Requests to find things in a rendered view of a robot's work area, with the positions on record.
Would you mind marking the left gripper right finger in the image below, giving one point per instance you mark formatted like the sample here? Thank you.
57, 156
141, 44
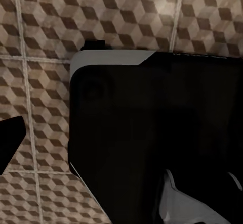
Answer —
235, 131

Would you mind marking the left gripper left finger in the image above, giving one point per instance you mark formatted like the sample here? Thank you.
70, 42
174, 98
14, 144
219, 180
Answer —
12, 132

